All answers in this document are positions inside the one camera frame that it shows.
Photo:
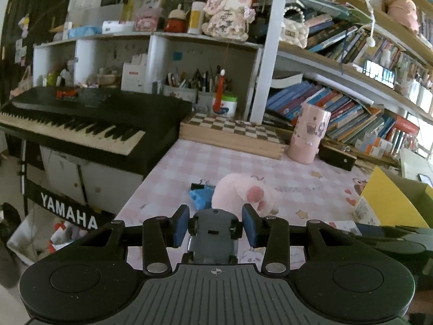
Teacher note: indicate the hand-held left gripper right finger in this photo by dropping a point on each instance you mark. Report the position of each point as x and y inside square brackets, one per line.
[250, 226]

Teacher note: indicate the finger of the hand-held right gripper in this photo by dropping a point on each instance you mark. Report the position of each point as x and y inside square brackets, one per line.
[392, 238]

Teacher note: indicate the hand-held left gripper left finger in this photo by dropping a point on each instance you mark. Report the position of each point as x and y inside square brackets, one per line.
[182, 226]

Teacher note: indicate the grey toy car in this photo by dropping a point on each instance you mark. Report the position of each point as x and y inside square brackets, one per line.
[214, 237]

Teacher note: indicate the yellow cardboard box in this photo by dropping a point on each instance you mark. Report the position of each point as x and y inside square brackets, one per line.
[389, 203]

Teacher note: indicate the pink cat paw plush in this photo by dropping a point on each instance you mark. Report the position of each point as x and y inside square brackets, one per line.
[233, 189]

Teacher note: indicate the pink checked tablecloth desktop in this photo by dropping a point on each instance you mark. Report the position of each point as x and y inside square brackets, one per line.
[189, 162]

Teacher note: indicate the black binder clip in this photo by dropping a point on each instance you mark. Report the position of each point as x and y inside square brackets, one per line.
[198, 185]

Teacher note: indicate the smartphone with lit screen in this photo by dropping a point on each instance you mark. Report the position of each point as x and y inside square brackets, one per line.
[426, 179]

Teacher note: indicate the white printed paper sheets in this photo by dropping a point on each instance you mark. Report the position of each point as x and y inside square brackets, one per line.
[414, 162]

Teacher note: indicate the orange and white boxes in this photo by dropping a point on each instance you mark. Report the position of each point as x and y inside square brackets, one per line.
[375, 149]

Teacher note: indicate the white cabinet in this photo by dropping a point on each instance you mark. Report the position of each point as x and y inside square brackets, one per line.
[101, 182]

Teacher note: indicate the wooden chess board box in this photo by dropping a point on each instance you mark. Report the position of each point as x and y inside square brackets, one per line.
[230, 135]

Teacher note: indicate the dark brown wooden box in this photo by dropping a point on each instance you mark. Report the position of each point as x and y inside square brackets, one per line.
[338, 157]

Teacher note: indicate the pink cylinder container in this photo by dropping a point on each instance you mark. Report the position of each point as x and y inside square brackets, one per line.
[306, 142]

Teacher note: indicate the red book box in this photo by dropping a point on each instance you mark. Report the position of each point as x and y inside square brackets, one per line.
[406, 124]

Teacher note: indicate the black keyboard stand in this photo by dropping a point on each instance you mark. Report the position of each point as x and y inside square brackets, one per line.
[67, 210]

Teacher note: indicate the green lid jar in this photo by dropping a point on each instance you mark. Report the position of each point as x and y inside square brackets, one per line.
[226, 106]

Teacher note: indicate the pen holder with pens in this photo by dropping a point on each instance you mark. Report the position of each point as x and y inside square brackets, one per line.
[179, 89]

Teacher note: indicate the red tassel ornament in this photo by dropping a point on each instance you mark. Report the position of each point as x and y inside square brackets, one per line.
[220, 89]

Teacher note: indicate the black electronic keyboard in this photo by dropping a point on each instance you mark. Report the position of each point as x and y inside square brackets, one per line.
[101, 108]

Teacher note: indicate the long row of leaning books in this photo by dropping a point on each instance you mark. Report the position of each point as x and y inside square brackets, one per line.
[331, 108]

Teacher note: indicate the white plastic bag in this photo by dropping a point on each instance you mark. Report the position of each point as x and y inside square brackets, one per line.
[30, 240]

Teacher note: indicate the white box with red label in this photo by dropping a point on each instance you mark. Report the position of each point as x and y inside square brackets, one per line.
[133, 74]

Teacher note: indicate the shelf phone playing video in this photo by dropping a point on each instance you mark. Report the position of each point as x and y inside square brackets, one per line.
[379, 74]

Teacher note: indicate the small red toy vehicle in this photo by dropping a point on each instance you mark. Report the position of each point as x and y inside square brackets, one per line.
[67, 93]

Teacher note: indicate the white cubby shelf unit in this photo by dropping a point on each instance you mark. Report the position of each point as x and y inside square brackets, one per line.
[159, 50]

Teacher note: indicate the white quilted handbag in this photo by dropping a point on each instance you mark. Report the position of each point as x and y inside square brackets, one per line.
[294, 34]

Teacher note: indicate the red round jar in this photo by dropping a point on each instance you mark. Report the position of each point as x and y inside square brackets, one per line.
[174, 23]

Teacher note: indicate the short row of colourful books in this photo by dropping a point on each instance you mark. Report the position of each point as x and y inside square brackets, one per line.
[338, 40]

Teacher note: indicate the yellow and white bottle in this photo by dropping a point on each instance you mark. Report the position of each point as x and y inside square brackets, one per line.
[196, 18]

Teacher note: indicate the flat white box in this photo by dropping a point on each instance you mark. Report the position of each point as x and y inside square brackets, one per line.
[118, 27]

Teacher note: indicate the pink printed box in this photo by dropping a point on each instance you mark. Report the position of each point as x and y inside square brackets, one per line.
[147, 20]

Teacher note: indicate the doll in floral dress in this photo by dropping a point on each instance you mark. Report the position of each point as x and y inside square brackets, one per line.
[226, 17]

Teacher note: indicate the pink hanging bag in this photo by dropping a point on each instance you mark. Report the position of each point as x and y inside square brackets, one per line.
[21, 84]

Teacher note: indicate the blue tissue pack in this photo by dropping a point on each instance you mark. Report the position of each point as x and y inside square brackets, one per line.
[84, 33]

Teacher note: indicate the pink mannequin head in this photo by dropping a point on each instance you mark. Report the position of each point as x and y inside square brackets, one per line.
[402, 12]

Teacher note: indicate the hanging plush charm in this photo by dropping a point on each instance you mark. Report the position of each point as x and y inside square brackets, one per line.
[24, 23]

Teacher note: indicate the white bookshelf frame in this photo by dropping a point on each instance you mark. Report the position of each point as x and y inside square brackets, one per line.
[267, 57]

